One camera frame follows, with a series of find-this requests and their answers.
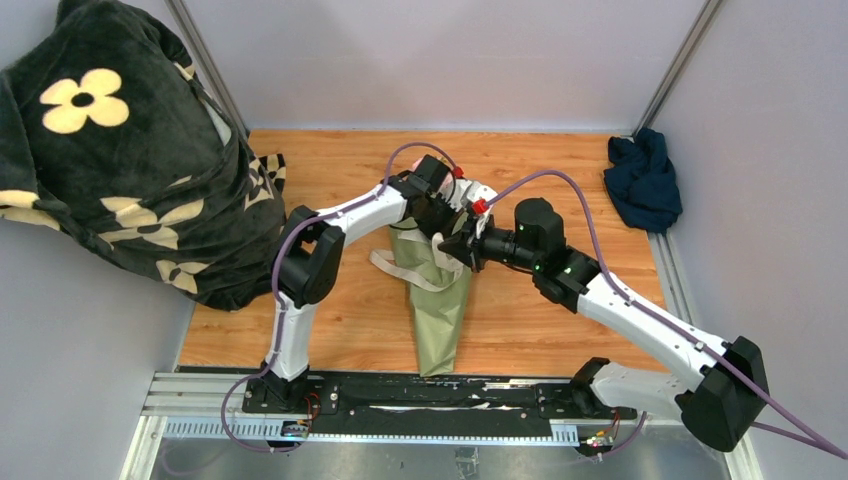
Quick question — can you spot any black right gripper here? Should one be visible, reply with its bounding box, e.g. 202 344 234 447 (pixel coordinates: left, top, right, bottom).
438 211 541 274

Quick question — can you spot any green and peach wrapping paper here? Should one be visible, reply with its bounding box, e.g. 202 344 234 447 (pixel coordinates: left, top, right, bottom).
386 221 471 377

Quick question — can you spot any cream tote bag strap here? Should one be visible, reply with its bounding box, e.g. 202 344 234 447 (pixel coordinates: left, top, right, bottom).
368 231 468 294

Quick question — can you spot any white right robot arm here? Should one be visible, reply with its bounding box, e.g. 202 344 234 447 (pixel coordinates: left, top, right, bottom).
437 198 768 452

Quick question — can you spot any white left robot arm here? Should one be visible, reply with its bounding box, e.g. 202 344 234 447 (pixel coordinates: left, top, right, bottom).
260 155 477 413

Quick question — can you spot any navy blue cloth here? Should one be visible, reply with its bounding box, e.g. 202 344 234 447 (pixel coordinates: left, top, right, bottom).
603 127 683 234

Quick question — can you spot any dark floral fleece blanket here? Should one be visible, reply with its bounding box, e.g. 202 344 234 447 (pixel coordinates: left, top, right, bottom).
1 1 286 311

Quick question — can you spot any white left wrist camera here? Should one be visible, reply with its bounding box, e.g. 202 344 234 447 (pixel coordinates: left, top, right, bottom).
448 179 497 217

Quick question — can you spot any black and aluminium base rail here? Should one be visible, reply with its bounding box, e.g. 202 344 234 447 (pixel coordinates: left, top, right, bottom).
119 372 763 480

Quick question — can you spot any right aluminium frame post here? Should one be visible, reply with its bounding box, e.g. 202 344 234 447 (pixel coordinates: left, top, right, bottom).
632 0 725 135

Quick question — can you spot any aluminium frame post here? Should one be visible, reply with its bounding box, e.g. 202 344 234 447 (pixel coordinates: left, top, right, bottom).
164 0 250 138
632 0 725 135

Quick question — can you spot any left aluminium frame post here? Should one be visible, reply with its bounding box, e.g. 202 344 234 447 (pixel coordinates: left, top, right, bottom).
164 0 250 138

